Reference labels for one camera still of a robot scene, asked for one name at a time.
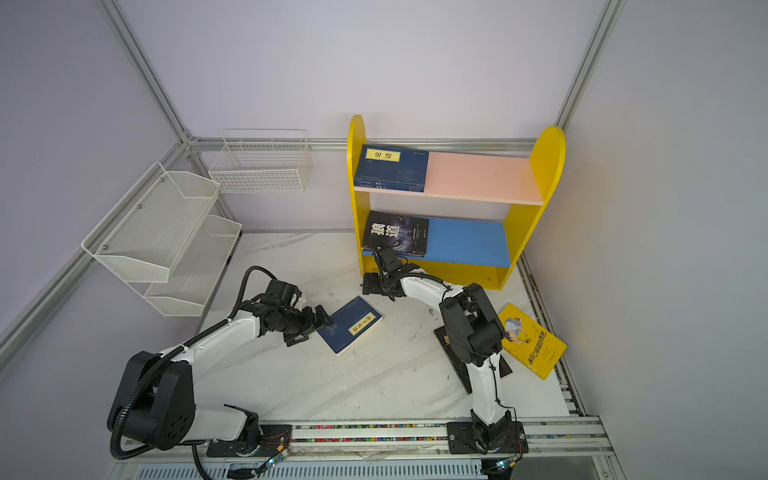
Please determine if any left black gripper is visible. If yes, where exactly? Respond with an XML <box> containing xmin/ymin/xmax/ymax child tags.
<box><xmin>275</xmin><ymin>304</ymin><xmax>333</xmax><ymax>349</ymax></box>

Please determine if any black wolf cover book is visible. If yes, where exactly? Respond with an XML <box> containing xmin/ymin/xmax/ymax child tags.
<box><xmin>362</xmin><ymin>211</ymin><xmax>429</xmax><ymax>257</ymax></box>

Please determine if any black antler cover book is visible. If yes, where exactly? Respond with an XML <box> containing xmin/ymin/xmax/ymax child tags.
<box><xmin>433</xmin><ymin>323</ymin><xmax>514</xmax><ymax>395</ymax></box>

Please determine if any yellow cartoon cover book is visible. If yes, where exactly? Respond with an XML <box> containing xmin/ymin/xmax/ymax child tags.
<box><xmin>499</xmin><ymin>304</ymin><xmax>567</xmax><ymax>380</ymax></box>

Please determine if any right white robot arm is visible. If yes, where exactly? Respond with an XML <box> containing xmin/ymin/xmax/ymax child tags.
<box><xmin>373</xmin><ymin>246</ymin><xmax>522</xmax><ymax>454</ymax></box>

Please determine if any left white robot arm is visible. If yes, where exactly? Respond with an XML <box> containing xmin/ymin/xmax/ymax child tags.
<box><xmin>107</xmin><ymin>280</ymin><xmax>333</xmax><ymax>460</ymax></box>

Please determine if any yellow pink blue bookshelf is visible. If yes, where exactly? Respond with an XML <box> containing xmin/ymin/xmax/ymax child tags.
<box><xmin>346</xmin><ymin>115</ymin><xmax>567</xmax><ymax>291</ymax></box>

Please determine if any white mesh two-tier rack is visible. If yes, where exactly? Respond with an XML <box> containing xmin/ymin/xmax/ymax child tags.
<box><xmin>81</xmin><ymin>162</ymin><xmax>242</xmax><ymax>317</ymax></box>

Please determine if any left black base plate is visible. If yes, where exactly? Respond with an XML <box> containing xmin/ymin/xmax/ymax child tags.
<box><xmin>206</xmin><ymin>424</ymin><xmax>293</xmax><ymax>458</ymax></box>

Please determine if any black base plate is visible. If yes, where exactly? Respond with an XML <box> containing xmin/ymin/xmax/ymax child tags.
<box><xmin>206</xmin><ymin>424</ymin><xmax>293</xmax><ymax>458</ymax></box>
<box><xmin>446</xmin><ymin>419</ymin><xmax>529</xmax><ymax>455</ymax></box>

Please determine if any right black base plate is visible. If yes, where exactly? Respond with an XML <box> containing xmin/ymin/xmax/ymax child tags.
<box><xmin>446</xmin><ymin>419</ymin><xmax>529</xmax><ymax>455</ymax></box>

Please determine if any white wire basket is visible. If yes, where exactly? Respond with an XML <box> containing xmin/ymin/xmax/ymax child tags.
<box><xmin>208</xmin><ymin>129</ymin><xmax>313</xmax><ymax>194</ymax></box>

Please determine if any aluminium front rail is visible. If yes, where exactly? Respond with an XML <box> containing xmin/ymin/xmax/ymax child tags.
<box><xmin>116</xmin><ymin>416</ymin><xmax>616</xmax><ymax>466</ymax></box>

